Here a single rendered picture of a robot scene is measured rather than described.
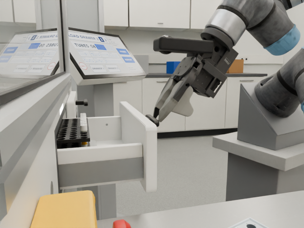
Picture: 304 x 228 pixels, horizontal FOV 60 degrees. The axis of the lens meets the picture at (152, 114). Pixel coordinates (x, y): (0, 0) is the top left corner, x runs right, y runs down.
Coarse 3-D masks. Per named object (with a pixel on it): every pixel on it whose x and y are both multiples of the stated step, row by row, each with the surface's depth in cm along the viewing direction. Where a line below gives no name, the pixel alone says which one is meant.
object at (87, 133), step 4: (88, 128) 50; (80, 132) 47; (84, 132) 47; (88, 132) 47; (80, 136) 44; (84, 136) 44; (88, 136) 44; (80, 140) 43; (84, 140) 43; (88, 140) 43
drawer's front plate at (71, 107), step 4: (72, 92) 88; (72, 96) 77; (68, 100) 68; (72, 100) 68; (68, 104) 66; (72, 104) 66; (68, 108) 66; (72, 108) 67; (68, 112) 66; (72, 112) 67; (68, 116) 67; (72, 116) 67
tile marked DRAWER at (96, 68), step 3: (90, 66) 119; (93, 66) 121; (96, 66) 122; (99, 66) 124; (102, 66) 126; (93, 69) 119; (96, 69) 121; (99, 69) 123; (102, 69) 125; (105, 69) 126; (96, 72) 120; (99, 72) 121
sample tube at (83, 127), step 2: (82, 124) 47; (84, 124) 47; (86, 124) 48; (80, 126) 47; (82, 126) 47; (84, 126) 47; (86, 126) 47; (80, 128) 47; (82, 128) 47; (84, 128) 47; (86, 128) 47; (82, 130) 47; (84, 130) 47; (86, 130) 47; (82, 142) 48; (84, 142) 47; (86, 142) 48; (82, 144) 48; (84, 144) 48; (86, 144) 48; (82, 146) 48; (84, 146) 48; (86, 146) 48
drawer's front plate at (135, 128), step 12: (120, 108) 65; (132, 108) 56; (132, 120) 50; (144, 120) 43; (132, 132) 51; (144, 132) 40; (156, 132) 40; (144, 144) 41; (156, 144) 40; (144, 156) 41; (156, 156) 40; (144, 168) 42; (156, 168) 41; (144, 180) 42; (156, 180) 41
